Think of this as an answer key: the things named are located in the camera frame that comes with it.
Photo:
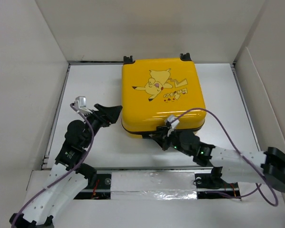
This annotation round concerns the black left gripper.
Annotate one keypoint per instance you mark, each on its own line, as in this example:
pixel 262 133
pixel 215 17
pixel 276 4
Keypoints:
pixel 111 113

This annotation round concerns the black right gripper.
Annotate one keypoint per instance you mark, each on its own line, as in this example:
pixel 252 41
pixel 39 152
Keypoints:
pixel 162 138

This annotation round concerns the yellow hard-shell suitcase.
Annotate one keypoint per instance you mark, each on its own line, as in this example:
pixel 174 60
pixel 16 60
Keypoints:
pixel 154 89

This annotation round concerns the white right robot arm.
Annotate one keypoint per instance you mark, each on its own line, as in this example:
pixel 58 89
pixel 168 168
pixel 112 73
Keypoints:
pixel 267 167

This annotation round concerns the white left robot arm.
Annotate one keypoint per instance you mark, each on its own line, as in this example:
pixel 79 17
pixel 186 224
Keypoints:
pixel 69 174

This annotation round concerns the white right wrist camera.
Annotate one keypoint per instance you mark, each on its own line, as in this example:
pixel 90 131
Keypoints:
pixel 172 122

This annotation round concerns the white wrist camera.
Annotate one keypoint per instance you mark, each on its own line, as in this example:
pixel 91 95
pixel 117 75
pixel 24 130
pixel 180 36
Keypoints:
pixel 82 103
pixel 172 122

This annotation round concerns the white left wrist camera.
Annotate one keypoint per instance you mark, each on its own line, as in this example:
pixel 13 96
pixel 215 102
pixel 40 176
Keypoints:
pixel 82 103

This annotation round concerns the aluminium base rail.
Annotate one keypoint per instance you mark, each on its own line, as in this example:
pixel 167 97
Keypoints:
pixel 150 180

